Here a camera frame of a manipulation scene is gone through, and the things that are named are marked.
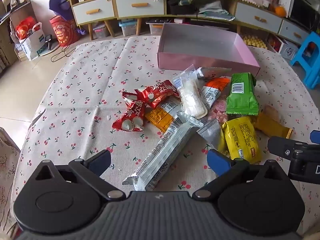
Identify white microwave oven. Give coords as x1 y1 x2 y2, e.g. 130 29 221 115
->
287 0 320 34

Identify green snack packet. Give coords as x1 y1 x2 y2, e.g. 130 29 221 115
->
226 72 259 115

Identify purple hat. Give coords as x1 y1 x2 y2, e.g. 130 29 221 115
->
49 0 75 23

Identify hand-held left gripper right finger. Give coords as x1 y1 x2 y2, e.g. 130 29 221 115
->
191 149 289 202

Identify clear bin black lid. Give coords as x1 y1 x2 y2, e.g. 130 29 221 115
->
146 17 164 34

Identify white cabinet drawer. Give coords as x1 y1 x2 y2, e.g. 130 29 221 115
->
115 0 165 18
72 0 115 25

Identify clear white rice cracker packet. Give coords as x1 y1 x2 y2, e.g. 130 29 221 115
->
172 65 208 119

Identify low wooden tv stand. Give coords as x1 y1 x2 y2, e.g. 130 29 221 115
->
164 0 313 47

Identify blue plastic stool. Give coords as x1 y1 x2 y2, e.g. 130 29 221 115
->
290 31 320 89

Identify red printed bag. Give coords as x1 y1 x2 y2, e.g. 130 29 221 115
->
49 15 82 47

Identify printed cardboard box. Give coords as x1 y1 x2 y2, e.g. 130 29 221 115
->
266 34 299 60

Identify red candy packet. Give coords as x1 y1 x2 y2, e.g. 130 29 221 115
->
135 79 179 109
112 91 145 132

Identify white paper shopping bag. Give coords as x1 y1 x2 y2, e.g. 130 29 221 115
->
15 22 45 61

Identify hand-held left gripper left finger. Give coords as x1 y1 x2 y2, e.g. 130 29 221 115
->
32 149 127 202

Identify orange and silver snack packet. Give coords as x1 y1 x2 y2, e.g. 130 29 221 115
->
201 77 230 109

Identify black case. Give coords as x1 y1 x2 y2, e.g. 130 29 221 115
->
167 0 199 15

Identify pink wafer packet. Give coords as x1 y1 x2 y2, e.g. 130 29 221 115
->
210 99 228 123

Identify cherry print tablecloth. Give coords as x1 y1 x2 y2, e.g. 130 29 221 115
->
11 36 320 240

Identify red gift bag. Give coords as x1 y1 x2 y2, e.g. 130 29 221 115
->
15 17 37 40

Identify gold foil snack packet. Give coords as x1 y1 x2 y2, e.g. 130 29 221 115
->
254 112 293 139

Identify yellow snack packet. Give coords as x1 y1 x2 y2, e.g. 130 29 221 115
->
221 116 262 163

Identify long silver snack packet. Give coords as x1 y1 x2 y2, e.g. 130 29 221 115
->
122 112 203 192

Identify floral fabric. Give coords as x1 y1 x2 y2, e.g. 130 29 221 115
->
0 127 22 235

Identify orange packet with white label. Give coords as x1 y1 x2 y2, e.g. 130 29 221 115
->
145 100 181 133

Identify blue lidded clear bin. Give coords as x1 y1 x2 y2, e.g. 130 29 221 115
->
119 19 138 37

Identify grey blue stand drawer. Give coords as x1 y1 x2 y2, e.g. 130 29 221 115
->
279 19 310 45
235 2 283 34

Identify small silver snack packet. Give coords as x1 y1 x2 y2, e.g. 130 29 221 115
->
196 117 229 155

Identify clear packet of wafers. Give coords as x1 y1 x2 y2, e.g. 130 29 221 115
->
262 105 281 123

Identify pile of papers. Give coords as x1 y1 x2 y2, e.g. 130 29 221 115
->
199 0 235 21

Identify pink cardboard box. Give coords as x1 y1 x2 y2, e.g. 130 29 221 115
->
157 22 260 78

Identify clear bin pink contents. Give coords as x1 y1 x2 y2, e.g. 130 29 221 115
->
94 22 110 38

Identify orange fruit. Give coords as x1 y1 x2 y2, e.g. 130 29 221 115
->
274 5 287 17

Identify yellow egg tray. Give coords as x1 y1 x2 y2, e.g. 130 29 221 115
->
241 34 268 49

